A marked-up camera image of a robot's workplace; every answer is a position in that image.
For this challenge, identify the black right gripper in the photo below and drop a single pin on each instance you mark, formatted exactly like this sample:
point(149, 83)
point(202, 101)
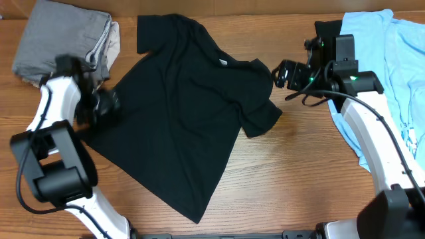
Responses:
point(283, 69)

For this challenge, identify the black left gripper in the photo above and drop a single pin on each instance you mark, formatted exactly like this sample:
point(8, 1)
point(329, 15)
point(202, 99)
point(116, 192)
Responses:
point(111, 101)

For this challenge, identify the black t-shirt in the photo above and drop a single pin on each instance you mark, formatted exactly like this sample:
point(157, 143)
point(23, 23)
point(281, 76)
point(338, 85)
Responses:
point(182, 107)

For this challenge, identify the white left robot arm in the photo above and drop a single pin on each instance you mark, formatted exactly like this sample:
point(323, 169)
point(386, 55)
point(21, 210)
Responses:
point(55, 170)

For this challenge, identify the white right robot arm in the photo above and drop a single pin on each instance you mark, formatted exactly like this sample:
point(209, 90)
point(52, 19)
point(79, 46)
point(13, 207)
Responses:
point(332, 73)

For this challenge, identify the black garment under blue shirt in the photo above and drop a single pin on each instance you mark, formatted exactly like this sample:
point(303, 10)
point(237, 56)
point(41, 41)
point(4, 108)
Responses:
point(328, 30)

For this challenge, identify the beige folded garment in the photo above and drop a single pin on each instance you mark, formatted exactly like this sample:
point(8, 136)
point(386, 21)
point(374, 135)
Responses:
point(113, 43)

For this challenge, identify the grey folded trousers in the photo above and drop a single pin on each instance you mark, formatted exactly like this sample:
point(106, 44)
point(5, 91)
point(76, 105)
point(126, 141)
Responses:
point(45, 12)

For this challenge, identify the light blue t-shirt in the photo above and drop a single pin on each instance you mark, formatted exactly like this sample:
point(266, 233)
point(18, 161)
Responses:
point(394, 50)

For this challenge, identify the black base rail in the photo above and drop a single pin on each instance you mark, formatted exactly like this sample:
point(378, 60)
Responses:
point(287, 234)

